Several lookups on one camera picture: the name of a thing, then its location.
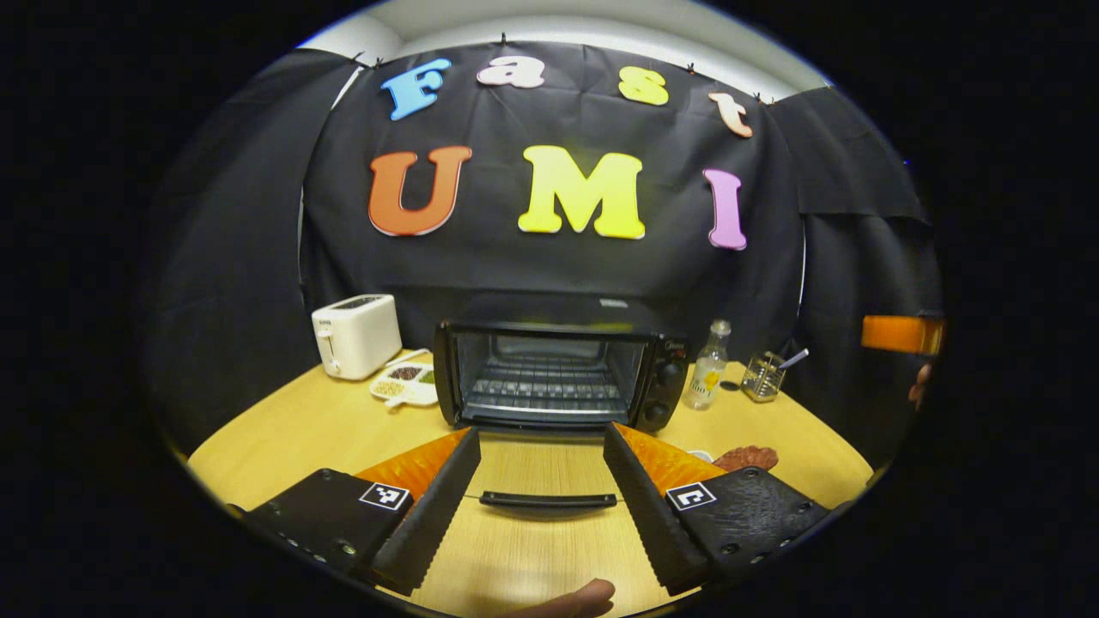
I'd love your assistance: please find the wire mesh holder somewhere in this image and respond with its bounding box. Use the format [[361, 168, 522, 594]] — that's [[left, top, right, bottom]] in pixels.
[[741, 352, 786, 403]]

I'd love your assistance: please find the white divided dish of beans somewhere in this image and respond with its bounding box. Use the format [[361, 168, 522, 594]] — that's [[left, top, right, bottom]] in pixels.
[[371, 360, 439, 409]]

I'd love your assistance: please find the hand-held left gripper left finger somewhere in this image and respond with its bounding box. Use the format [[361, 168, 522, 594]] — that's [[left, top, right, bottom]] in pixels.
[[245, 427, 482, 596]]

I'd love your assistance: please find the reddish brown meat steak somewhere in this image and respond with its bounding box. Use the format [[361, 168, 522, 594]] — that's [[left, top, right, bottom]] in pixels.
[[713, 445, 780, 472]]

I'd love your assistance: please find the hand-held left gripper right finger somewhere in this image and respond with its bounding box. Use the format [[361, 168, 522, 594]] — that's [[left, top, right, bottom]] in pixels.
[[604, 421, 832, 595]]

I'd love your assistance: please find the black electric oven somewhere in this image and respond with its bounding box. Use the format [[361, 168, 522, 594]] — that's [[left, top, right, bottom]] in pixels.
[[434, 292, 690, 512]]

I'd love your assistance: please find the white toaster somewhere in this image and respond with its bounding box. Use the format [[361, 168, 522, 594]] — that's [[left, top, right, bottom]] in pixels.
[[312, 294, 403, 380]]

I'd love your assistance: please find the black backdrop cloth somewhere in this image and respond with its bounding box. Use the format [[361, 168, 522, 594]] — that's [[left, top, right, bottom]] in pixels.
[[150, 41, 945, 469]]

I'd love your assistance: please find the clear glass bottle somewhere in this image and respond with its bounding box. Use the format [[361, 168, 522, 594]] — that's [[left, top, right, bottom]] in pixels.
[[684, 320, 732, 411]]

